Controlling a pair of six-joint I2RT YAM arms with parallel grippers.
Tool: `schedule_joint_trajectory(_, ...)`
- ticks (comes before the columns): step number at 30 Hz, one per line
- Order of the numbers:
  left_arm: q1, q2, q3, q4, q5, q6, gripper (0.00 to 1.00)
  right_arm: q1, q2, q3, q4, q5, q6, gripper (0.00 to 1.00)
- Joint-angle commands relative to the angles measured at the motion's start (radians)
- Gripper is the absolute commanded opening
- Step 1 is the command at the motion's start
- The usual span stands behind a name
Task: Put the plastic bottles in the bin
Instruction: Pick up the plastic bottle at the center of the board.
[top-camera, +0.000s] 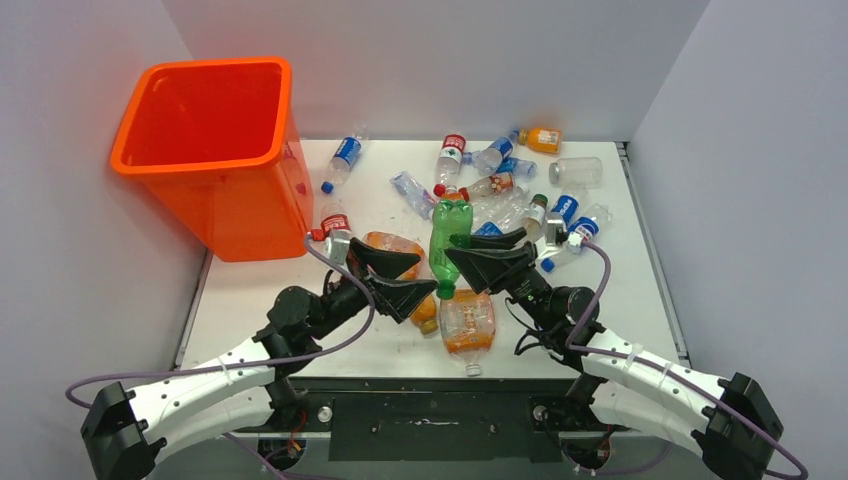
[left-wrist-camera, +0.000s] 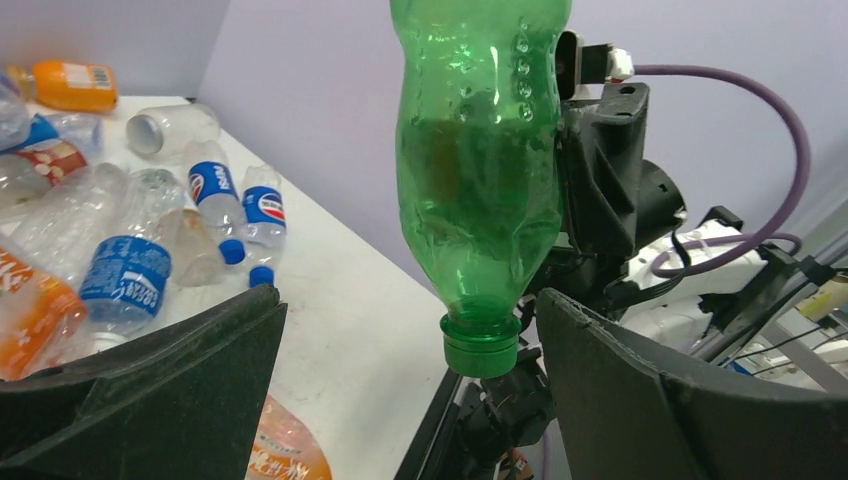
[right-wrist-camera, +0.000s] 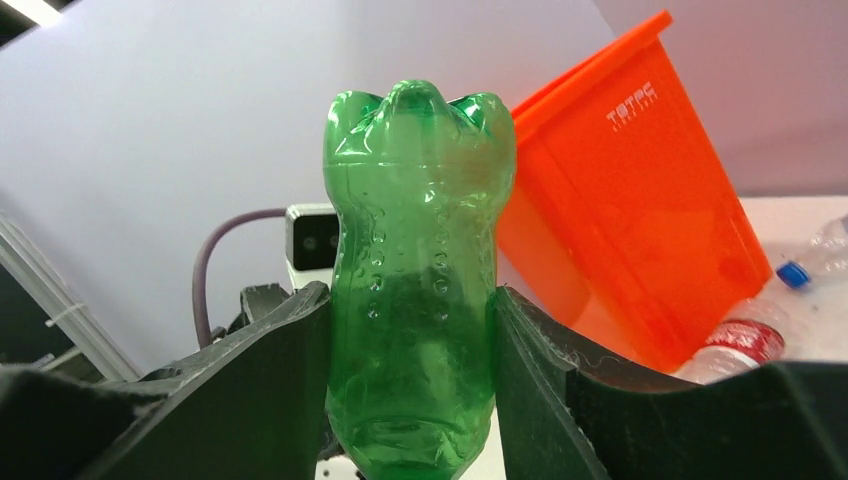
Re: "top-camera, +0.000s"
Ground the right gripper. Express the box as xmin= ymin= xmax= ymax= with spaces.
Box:
xmin=446 ymin=228 xmax=558 ymax=329

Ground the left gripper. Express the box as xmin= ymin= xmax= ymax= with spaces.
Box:
xmin=307 ymin=238 xmax=437 ymax=340

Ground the large crushed orange tea bottle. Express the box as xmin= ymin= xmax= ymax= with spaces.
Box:
xmin=364 ymin=231 xmax=426 ymax=280

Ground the small orange juice bottle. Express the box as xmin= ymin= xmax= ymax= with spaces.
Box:
xmin=409 ymin=295 xmax=439 ymax=335

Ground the green plastic bottle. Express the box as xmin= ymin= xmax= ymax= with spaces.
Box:
xmin=428 ymin=199 xmax=473 ymax=300

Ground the crushed orange tea bottle front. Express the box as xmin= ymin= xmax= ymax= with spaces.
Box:
xmin=439 ymin=289 xmax=497 ymax=378

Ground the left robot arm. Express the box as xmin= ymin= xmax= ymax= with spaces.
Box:
xmin=80 ymin=239 xmax=438 ymax=479

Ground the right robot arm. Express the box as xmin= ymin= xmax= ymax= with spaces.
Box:
xmin=445 ymin=238 xmax=783 ymax=479

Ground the blue label bottle near bin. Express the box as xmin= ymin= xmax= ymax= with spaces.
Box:
xmin=320 ymin=125 xmax=369 ymax=195

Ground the orange plastic bin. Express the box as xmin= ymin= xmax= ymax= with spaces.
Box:
xmin=110 ymin=56 xmax=314 ymax=262

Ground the blue label clear bottle centre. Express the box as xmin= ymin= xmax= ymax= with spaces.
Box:
xmin=472 ymin=186 xmax=529 ymax=235

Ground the green cap tea bottle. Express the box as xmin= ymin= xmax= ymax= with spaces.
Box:
xmin=521 ymin=194 xmax=548 ymax=242

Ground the brown label red cap bottle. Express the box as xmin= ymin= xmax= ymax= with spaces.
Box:
xmin=459 ymin=172 xmax=514 ymax=202

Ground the slim orange label bottle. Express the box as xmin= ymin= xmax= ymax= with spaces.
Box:
xmin=439 ymin=187 xmax=465 ymax=202

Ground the crushed clear water bottle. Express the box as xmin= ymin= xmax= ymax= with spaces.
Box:
xmin=389 ymin=171 xmax=438 ymax=220

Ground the pepsi bottle upper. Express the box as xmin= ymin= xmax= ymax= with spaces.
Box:
xmin=550 ymin=183 xmax=588 ymax=227

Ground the pepsi bottle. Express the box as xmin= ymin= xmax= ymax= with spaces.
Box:
xmin=550 ymin=183 xmax=588 ymax=227
xmin=540 ymin=203 xmax=612 ymax=273

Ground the clear bottle red label red cap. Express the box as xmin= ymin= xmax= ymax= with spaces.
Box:
xmin=311 ymin=202 xmax=352 ymax=241

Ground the light blue crushed bottle back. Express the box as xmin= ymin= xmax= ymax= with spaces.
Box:
xmin=462 ymin=151 xmax=537 ymax=179

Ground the blue label bottle at back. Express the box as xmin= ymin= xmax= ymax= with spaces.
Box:
xmin=471 ymin=130 xmax=519 ymax=175

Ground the red white label bottle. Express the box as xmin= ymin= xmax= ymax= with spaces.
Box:
xmin=433 ymin=132 xmax=467 ymax=197

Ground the pepsi bottle lower right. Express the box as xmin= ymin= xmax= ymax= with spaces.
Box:
xmin=540 ymin=203 xmax=612 ymax=273

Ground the clear wide plastic jar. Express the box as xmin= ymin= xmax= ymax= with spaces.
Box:
xmin=548 ymin=157 xmax=603 ymax=188

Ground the orange juice bottle at back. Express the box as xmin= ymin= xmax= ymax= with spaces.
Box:
xmin=518 ymin=127 xmax=562 ymax=155

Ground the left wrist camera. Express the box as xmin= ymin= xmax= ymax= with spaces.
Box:
xmin=324 ymin=229 xmax=353 ymax=265

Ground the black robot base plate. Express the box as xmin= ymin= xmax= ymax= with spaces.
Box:
xmin=244 ymin=377 xmax=609 ymax=463

